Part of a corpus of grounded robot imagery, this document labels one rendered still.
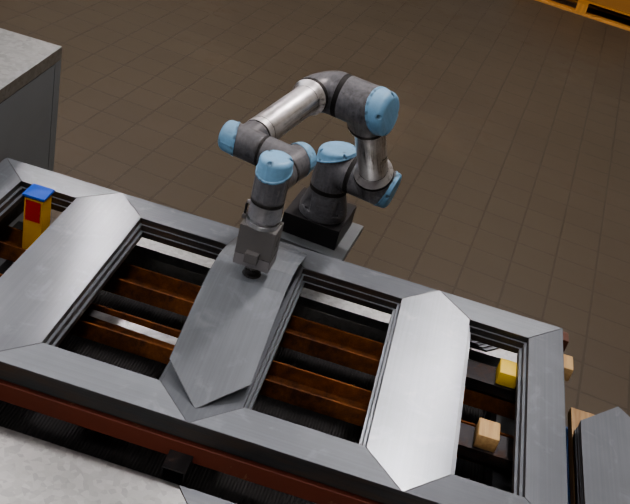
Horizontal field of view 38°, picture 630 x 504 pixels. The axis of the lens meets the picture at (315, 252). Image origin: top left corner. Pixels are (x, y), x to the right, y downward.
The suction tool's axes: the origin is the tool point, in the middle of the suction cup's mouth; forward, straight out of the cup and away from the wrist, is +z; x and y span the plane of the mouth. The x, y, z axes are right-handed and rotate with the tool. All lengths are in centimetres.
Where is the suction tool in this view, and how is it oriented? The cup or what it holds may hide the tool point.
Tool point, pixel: (250, 277)
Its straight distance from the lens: 210.7
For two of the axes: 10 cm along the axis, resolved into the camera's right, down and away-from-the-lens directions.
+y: 9.4, 3.2, -1.1
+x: 2.6, -4.8, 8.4
